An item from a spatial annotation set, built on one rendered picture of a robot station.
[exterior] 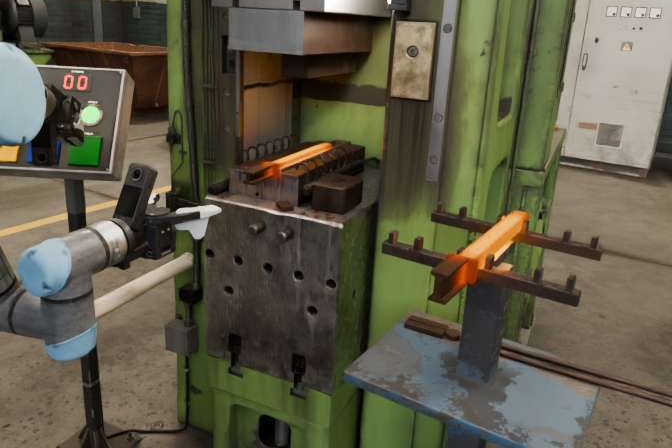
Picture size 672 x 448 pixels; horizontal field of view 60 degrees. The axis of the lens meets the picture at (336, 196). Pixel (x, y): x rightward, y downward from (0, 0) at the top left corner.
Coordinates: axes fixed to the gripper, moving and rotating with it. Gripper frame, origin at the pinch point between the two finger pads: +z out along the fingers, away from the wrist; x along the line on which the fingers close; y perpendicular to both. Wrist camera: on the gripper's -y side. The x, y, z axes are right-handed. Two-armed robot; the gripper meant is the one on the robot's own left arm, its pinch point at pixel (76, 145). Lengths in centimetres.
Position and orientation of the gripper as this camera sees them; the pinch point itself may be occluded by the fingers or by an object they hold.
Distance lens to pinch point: 151.7
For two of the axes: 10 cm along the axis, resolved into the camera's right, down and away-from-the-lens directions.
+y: 0.5, -9.7, 2.3
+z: -0.3, 2.3, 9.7
